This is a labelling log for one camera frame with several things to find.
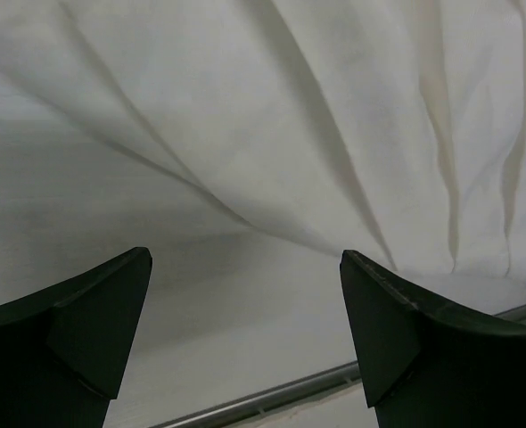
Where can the aluminium front rail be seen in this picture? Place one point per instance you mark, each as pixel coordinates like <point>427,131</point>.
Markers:
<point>261,404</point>

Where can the white pleated skirt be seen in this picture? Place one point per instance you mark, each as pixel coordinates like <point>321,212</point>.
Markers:
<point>394,128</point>

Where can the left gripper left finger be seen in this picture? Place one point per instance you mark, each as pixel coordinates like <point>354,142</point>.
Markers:
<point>64,349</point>

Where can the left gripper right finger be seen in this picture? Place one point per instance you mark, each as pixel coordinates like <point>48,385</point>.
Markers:
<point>427,361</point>

